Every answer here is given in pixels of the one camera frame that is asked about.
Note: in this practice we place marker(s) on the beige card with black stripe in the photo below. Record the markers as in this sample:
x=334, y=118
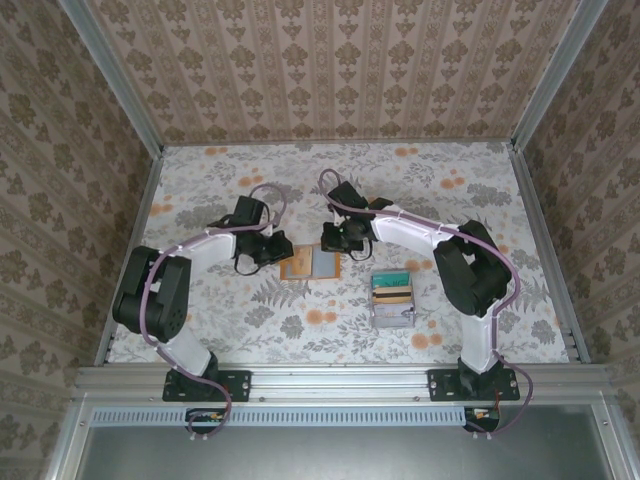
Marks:
x=392, y=290

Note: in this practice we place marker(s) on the floral patterned table cover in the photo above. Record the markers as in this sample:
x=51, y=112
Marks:
x=250, y=330

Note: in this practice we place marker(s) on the aluminium side rail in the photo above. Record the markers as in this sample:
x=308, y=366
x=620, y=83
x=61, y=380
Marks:
x=138, y=225
x=540, y=225

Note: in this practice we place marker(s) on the teal card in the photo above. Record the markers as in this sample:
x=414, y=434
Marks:
x=392, y=279

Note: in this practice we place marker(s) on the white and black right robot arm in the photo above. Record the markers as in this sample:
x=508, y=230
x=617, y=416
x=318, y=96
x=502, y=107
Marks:
x=400, y=227

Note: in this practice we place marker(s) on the grey metal panel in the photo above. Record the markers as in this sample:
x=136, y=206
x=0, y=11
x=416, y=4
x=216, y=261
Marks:
x=340, y=455

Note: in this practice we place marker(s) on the black power connector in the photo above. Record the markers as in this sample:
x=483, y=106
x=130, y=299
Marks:
x=487, y=422
x=200, y=417

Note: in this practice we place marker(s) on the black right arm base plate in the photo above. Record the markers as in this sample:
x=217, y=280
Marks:
x=440, y=385

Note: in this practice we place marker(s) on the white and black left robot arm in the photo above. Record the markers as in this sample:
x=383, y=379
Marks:
x=215, y=247

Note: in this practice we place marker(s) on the aluminium frame post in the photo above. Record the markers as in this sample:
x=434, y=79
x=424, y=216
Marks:
x=555, y=75
x=119, y=80

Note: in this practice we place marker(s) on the aluminium mounting rail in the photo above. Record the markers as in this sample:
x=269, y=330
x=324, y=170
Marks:
x=340, y=382

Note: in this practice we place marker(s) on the clear plastic card box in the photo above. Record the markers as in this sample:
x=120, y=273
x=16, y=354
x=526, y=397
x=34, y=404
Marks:
x=395, y=317

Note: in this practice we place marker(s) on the tan orange patterned card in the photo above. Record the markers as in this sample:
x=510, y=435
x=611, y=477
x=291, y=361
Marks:
x=299, y=262

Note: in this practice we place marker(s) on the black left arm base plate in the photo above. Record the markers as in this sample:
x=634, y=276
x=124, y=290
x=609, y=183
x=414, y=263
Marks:
x=240, y=385

